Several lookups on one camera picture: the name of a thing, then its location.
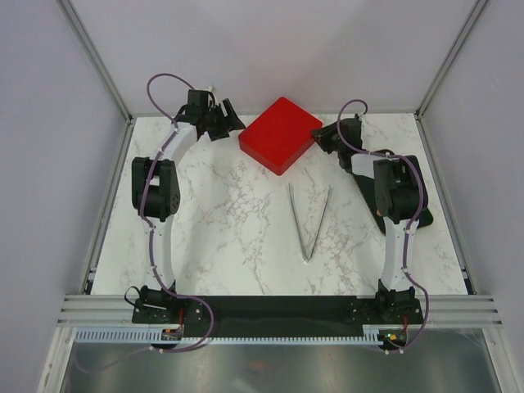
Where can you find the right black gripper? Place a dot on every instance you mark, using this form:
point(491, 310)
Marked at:
point(322, 137)

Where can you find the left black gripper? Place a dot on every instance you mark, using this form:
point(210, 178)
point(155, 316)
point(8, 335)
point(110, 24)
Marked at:
point(231, 123)

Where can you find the red box lid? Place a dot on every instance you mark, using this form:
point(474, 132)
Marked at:
point(279, 136)

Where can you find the metal tongs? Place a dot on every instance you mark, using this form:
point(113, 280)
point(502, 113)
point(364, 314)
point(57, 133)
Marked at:
point(308, 212)

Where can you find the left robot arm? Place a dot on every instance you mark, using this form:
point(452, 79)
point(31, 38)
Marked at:
point(156, 197)

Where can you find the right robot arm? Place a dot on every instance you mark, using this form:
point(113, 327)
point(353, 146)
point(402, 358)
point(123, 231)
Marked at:
point(395, 299)

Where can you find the dark green tray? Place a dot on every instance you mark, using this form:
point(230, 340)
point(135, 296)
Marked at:
point(392, 188)

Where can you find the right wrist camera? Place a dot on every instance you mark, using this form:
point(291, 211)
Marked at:
point(356, 118)

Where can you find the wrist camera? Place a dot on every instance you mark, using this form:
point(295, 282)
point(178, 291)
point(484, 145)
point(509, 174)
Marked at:
point(356, 118)
point(201, 97)

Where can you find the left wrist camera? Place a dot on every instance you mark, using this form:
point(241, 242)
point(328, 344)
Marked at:
point(201, 97)

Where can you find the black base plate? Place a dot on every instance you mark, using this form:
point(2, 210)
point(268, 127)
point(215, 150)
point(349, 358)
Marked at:
point(289, 316)

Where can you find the aluminium frame rail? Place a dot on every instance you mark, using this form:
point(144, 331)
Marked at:
point(445, 311)

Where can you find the white cable duct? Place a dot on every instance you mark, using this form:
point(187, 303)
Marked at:
point(157, 336)

